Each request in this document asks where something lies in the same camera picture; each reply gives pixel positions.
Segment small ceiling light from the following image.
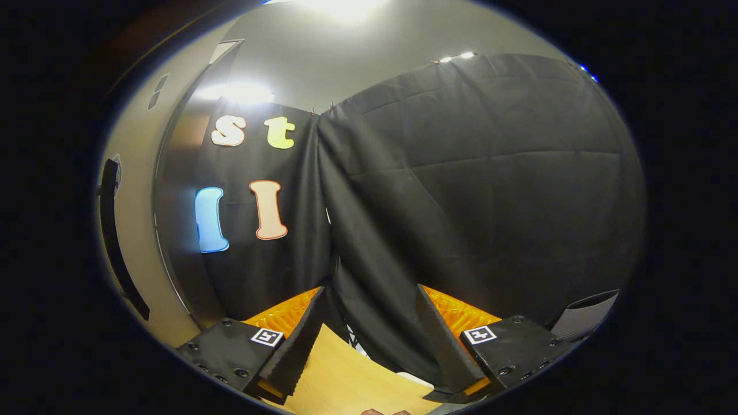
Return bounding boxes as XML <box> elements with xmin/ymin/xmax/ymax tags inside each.
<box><xmin>431</xmin><ymin>50</ymin><xmax>477</xmax><ymax>65</ymax></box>

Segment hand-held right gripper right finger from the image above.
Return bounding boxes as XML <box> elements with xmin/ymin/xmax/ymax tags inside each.
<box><xmin>416</xmin><ymin>284</ymin><xmax>580</xmax><ymax>404</ymax></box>

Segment grey and white cabinet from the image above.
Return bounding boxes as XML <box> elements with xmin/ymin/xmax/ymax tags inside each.
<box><xmin>153</xmin><ymin>39</ymin><xmax>246</xmax><ymax>330</ymax></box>

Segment grey ribbed panel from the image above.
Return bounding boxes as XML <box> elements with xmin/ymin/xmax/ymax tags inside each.
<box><xmin>550</xmin><ymin>289</ymin><xmax>621</xmax><ymax>342</ymax></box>

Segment white object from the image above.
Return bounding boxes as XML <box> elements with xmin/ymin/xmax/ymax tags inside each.
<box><xmin>397</xmin><ymin>371</ymin><xmax>435</xmax><ymax>389</ymax></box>

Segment white cabinet door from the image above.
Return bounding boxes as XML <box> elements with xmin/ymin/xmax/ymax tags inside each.
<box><xmin>96</xmin><ymin>37</ymin><xmax>246</xmax><ymax>348</ymax></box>

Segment black backdrop cloth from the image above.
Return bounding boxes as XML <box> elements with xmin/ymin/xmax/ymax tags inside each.
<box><xmin>193</xmin><ymin>53</ymin><xmax>647</xmax><ymax>388</ymax></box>

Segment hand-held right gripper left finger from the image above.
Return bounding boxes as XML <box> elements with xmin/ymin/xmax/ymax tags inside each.
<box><xmin>175</xmin><ymin>286</ymin><xmax>326</xmax><ymax>406</ymax></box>

